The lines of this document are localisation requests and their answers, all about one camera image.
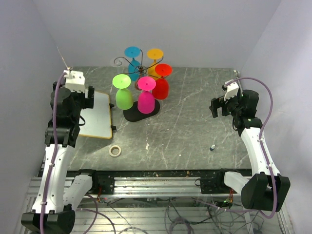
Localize pink plastic wine glass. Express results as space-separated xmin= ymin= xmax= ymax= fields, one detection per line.
xmin=137 ymin=76 xmax=156 ymax=114

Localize aluminium mounting rail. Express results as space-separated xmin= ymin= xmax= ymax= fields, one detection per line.
xmin=28 ymin=169 xmax=230 ymax=198

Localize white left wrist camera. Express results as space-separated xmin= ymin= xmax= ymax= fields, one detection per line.
xmin=64 ymin=70 xmax=85 ymax=93

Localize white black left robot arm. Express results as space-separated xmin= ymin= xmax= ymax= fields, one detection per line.
xmin=21 ymin=83 xmax=99 ymax=234

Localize yellow-framed whiteboard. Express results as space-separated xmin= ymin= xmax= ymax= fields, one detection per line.
xmin=79 ymin=91 xmax=113 ymax=139

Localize copper wire wine glass rack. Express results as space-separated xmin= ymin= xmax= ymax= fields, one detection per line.
xmin=120 ymin=50 xmax=164 ymax=122

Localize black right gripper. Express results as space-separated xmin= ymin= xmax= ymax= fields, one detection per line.
xmin=210 ymin=91 xmax=242 ymax=118

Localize red plastic wine glass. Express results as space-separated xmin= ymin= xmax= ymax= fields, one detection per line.
xmin=152 ymin=63 xmax=172 ymax=100

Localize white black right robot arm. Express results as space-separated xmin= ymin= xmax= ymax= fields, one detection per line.
xmin=209 ymin=90 xmax=291 ymax=212

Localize blue plastic wine glass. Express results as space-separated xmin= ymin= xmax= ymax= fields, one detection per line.
xmin=124 ymin=46 xmax=141 ymax=81

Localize masking tape roll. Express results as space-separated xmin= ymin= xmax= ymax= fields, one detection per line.
xmin=109 ymin=145 xmax=121 ymax=157

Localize clear wine glass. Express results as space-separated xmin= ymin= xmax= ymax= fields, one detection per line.
xmin=110 ymin=57 xmax=123 ymax=68

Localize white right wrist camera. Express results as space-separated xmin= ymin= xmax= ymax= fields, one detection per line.
xmin=222 ymin=80 xmax=239 ymax=101

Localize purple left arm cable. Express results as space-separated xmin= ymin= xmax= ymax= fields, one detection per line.
xmin=39 ymin=72 xmax=69 ymax=234

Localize orange plastic wine glass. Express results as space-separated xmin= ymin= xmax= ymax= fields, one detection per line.
xmin=147 ymin=48 xmax=163 ymax=79

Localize green plastic wine glass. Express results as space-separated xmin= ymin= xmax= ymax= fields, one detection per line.
xmin=112 ymin=74 xmax=134 ymax=110

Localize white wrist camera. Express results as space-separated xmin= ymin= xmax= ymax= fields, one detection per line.
xmin=64 ymin=70 xmax=85 ymax=93
xmin=222 ymin=80 xmax=239 ymax=101

